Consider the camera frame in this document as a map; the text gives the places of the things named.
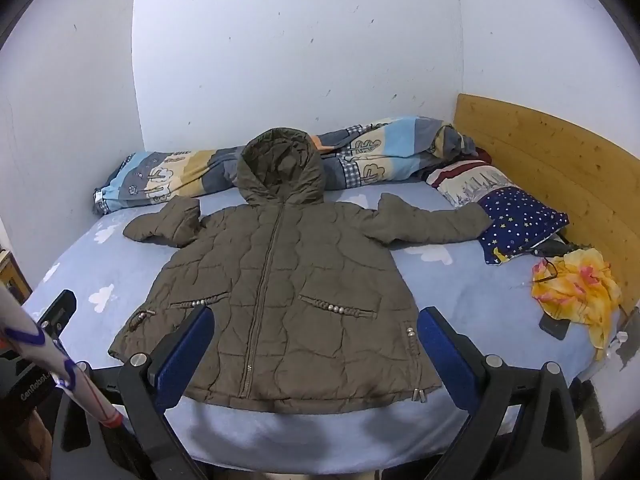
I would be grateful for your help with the black phone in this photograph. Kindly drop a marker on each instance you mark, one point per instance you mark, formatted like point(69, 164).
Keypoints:
point(554, 327)

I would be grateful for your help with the bed with blue cloud sheet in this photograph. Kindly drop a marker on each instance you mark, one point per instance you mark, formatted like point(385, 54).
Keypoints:
point(475, 285)

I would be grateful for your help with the yellow floral cloth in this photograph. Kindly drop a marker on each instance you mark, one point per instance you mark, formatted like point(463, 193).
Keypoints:
point(580, 290)

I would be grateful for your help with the olive quilted hooded jacket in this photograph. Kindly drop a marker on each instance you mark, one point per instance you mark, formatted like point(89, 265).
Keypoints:
point(280, 285)

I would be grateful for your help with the patchwork tree print quilt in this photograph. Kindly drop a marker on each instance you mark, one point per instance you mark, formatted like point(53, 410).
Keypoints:
point(370, 152)

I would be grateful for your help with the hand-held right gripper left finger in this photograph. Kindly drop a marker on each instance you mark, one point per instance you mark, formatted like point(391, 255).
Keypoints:
point(185, 355)

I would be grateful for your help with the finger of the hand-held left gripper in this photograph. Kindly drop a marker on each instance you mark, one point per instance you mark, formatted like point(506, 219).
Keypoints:
point(57, 312)

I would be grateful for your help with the navy star print pillow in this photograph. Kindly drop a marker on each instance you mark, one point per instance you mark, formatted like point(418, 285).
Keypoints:
point(520, 220)

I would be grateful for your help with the wooden headboard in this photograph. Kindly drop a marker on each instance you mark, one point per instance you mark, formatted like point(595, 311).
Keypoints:
point(550, 160)

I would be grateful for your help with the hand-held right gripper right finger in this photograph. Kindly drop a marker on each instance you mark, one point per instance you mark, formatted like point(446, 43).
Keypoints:
point(445, 360)

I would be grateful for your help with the striped red white pillow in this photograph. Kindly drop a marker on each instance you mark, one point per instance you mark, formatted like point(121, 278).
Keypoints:
point(465, 177)

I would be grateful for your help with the wooden shelf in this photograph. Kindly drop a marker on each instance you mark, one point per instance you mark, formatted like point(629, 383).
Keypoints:
point(10, 275)

